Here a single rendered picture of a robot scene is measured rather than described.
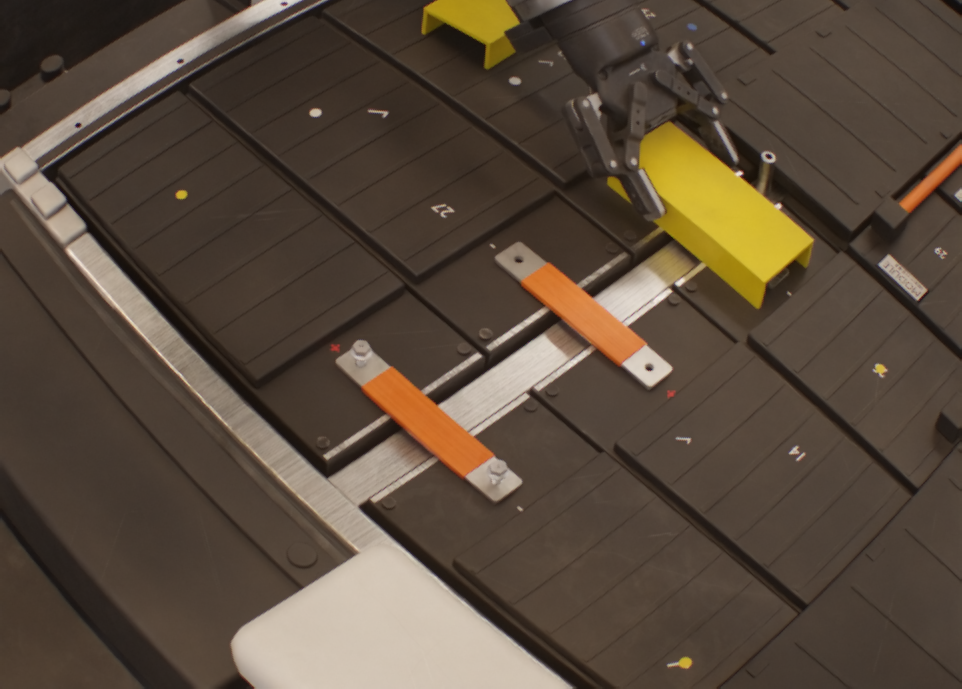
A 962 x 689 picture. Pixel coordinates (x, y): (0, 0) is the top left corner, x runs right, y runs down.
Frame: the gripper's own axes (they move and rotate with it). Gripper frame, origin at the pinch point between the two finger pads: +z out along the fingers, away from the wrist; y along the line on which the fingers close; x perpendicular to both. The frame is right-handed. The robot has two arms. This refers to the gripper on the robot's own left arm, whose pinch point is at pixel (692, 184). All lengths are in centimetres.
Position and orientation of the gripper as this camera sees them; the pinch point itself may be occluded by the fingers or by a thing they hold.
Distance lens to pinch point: 139.0
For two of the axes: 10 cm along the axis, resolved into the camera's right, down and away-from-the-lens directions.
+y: 7.3, -4.8, 4.9
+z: 4.8, 8.7, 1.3
